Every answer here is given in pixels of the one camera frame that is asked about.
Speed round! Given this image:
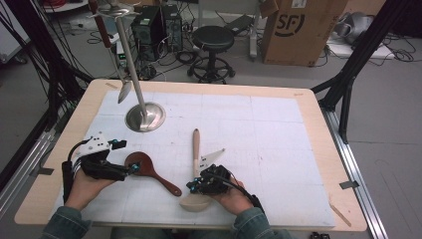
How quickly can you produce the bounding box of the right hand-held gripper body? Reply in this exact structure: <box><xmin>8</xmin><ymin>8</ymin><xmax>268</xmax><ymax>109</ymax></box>
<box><xmin>197</xmin><ymin>147</ymin><xmax>232</xmax><ymax>196</ymax></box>

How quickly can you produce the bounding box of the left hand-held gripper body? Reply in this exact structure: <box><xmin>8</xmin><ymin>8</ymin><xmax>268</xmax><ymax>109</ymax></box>
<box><xmin>77</xmin><ymin>131</ymin><xmax>131</xmax><ymax>182</ymax></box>

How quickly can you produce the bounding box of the dark wooden rice spoon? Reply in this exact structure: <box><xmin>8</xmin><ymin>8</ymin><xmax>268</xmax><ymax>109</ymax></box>
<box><xmin>123</xmin><ymin>150</ymin><xmax>183</xmax><ymax>197</ymax></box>

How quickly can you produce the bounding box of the beige ladle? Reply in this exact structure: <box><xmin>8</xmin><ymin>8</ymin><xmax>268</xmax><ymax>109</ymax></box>
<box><xmin>178</xmin><ymin>127</ymin><xmax>212</xmax><ymax>212</ymax></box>

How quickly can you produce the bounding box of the steel utensil rack stand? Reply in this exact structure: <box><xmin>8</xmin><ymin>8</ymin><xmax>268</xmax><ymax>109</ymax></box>
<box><xmin>84</xmin><ymin>0</ymin><xmax>167</xmax><ymax>133</ymax></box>

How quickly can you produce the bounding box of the steel spatula with wooden handle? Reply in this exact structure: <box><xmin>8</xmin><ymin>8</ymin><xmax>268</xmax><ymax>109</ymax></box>
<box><xmin>88</xmin><ymin>0</ymin><xmax>133</xmax><ymax>105</ymax></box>

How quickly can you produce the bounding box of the person's right hand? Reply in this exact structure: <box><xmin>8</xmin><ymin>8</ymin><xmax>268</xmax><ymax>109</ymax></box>
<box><xmin>212</xmin><ymin>178</ymin><xmax>255</xmax><ymax>216</ymax></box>

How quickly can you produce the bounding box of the person's left hand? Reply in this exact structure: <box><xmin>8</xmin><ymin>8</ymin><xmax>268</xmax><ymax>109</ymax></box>
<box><xmin>63</xmin><ymin>168</ymin><xmax>115</xmax><ymax>212</ymax></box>

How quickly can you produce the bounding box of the white grid mat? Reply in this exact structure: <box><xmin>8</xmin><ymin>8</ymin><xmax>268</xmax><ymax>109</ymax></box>
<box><xmin>48</xmin><ymin>90</ymin><xmax>336</xmax><ymax>228</ymax></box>

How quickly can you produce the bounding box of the power supply with green display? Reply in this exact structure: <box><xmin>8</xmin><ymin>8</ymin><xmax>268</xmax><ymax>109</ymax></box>
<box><xmin>115</xmin><ymin>41</ymin><xmax>128</xmax><ymax>68</ymax></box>

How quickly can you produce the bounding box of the large black computer tower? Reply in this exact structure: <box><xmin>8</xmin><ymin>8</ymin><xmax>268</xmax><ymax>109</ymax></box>
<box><xmin>130</xmin><ymin>6</ymin><xmax>163</xmax><ymax>63</ymax></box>

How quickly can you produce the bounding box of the slim black computer tower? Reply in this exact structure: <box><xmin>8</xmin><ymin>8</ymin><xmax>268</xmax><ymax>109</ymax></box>
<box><xmin>161</xmin><ymin>3</ymin><xmax>184</xmax><ymax>53</ymax></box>

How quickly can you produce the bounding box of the thin wooden stick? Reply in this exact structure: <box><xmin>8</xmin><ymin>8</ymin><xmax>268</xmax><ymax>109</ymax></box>
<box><xmin>328</xmin><ymin>202</ymin><xmax>352</xmax><ymax>228</ymax></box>

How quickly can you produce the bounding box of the black round stool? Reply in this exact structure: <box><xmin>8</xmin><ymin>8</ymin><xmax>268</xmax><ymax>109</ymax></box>
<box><xmin>187</xmin><ymin>25</ymin><xmax>237</xmax><ymax>85</ymax></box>

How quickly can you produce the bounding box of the black flat device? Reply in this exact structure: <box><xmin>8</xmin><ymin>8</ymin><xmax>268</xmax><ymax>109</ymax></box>
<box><xmin>225</xmin><ymin>13</ymin><xmax>255</xmax><ymax>36</ymax></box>

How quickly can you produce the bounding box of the cardboard box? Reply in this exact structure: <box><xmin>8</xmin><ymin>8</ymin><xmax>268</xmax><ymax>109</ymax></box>
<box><xmin>260</xmin><ymin>0</ymin><xmax>349</xmax><ymax>68</ymax></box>

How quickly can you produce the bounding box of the white board on floor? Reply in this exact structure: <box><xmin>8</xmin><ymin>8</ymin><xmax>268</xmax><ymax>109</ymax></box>
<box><xmin>326</xmin><ymin>36</ymin><xmax>396</xmax><ymax>60</ymax></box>

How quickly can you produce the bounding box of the grey plastic shell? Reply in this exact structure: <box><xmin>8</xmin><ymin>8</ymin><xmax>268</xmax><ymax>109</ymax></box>
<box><xmin>332</xmin><ymin>11</ymin><xmax>374</xmax><ymax>46</ymax></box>

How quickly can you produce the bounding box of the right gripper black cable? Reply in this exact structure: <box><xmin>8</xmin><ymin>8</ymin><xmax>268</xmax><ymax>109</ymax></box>
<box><xmin>212</xmin><ymin>172</ymin><xmax>267</xmax><ymax>215</ymax></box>

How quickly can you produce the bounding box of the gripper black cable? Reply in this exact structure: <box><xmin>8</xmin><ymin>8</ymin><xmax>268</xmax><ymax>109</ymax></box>
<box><xmin>61</xmin><ymin>138</ymin><xmax>93</xmax><ymax>203</ymax></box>
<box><xmin>212</xmin><ymin>172</ymin><xmax>267</xmax><ymax>215</ymax></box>

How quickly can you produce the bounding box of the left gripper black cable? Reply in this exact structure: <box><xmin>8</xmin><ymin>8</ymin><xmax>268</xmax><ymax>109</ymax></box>
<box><xmin>61</xmin><ymin>138</ymin><xmax>93</xmax><ymax>203</ymax></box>

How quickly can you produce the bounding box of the aluminium frame rail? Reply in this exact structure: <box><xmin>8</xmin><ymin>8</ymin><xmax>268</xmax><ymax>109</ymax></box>
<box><xmin>0</xmin><ymin>128</ymin><xmax>56</xmax><ymax>217</ymax></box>
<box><xmin>321</xmin><ymin>108</ymin><xmax>389</xmax><ymax>239</ymax></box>

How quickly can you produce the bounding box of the black metal stand with cables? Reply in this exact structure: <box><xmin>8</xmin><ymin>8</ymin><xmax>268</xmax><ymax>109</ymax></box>
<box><xmin>0</xmin><ymin>0</ymin><xmax>94</xmax><ymax>133</ymax></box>

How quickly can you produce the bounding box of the white desk frame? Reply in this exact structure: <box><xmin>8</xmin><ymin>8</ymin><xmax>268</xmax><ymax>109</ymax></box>
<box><xmin>248</xmin><ymin>0</ymin><xmax>263</xmax><ymax>61</ymax></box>

